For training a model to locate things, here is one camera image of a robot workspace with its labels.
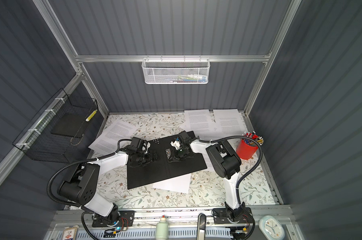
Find red folder with black inside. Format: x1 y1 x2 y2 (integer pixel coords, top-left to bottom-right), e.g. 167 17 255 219
127 131 207 190

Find printed paper sheet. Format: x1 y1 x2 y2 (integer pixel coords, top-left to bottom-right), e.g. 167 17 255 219
213 109 247 137
180 110 217 140
89 120 138 155

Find printed paper sheet under right arm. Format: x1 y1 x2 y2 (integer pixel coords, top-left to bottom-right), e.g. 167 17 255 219
202 154 215 172

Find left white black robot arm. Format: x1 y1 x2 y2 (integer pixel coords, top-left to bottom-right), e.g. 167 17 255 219
57 137 159 217

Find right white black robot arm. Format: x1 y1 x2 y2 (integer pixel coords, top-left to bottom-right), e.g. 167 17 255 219
170 131 242 210

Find blank white paper sheet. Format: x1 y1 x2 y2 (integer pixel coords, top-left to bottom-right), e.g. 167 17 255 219
153 174 191 194

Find yellow marker in black basket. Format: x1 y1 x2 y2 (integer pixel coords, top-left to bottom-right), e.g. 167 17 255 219
85 110 98 122

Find red pen cup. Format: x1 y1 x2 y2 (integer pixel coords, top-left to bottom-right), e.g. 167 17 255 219
236 132 264 160

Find white plastic bottle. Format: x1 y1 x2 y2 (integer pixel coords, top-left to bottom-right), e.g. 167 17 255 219
155 215 169 240

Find small card box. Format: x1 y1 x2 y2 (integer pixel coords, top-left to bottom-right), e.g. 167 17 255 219
60 226 79 240

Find white analog clock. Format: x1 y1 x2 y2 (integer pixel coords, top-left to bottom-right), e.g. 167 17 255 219
258 215 285 240

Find right black corrugated cable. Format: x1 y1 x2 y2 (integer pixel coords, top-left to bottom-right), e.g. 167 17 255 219
197 135 263 208

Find black corrugated cable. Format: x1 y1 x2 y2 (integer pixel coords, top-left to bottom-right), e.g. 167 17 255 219
46 138 133 208
197 135 263 208

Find silver handle at front rail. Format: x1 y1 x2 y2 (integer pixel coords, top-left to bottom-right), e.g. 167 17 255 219
197 213 207 240

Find black wire side basket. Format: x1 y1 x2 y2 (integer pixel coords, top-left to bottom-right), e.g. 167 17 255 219
13 92 98 164

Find white wire wall basket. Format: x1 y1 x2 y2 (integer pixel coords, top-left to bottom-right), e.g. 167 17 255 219
142 60 211 85

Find left black corrugated cable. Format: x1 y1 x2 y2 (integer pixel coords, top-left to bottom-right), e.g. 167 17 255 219
46 138 133 208

